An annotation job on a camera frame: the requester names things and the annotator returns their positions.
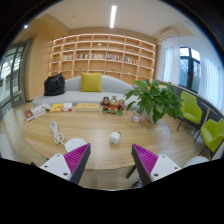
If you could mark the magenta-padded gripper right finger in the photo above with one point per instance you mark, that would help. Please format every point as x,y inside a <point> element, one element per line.
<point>164,166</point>

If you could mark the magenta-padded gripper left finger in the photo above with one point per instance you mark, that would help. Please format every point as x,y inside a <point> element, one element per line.
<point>58,165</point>

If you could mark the round white power strip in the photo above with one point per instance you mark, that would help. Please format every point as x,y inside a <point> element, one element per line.
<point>75,144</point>

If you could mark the small white jar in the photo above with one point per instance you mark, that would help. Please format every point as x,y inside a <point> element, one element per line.
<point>137,116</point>

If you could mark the red and white book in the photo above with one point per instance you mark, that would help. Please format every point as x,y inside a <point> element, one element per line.
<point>34,112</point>

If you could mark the yellow book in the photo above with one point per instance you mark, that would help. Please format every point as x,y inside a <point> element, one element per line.
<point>60,107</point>

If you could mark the tan flat book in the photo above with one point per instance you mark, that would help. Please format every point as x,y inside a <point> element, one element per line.
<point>88,106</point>

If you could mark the green potted plant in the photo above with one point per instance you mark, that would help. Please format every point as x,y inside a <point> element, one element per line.
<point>155,98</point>

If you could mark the light grey curved sofa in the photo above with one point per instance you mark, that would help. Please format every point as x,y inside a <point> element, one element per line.
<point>73,97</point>

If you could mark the colourful figurine set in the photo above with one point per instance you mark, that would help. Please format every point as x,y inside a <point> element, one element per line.
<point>112,106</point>

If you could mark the black bag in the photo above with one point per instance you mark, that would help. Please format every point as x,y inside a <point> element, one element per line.
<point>54,85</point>

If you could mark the yellow cushion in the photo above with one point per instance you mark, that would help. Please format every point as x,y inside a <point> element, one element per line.
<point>91,82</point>

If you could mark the grey framed glass door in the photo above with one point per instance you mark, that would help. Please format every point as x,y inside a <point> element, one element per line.
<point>16,76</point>

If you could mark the dark framed window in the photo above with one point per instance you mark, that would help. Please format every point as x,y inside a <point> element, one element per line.
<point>190,70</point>

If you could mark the round ceiling spotlight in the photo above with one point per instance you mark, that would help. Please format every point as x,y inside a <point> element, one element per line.
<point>25,26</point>

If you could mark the linear ceiling light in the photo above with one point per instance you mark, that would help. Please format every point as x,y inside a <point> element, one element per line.
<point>113,16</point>

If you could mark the wooden wall shelf unit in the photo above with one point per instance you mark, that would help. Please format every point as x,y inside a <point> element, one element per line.
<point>100,58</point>

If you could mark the white wall air conditioner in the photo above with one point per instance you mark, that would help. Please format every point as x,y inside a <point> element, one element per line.
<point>168,34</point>

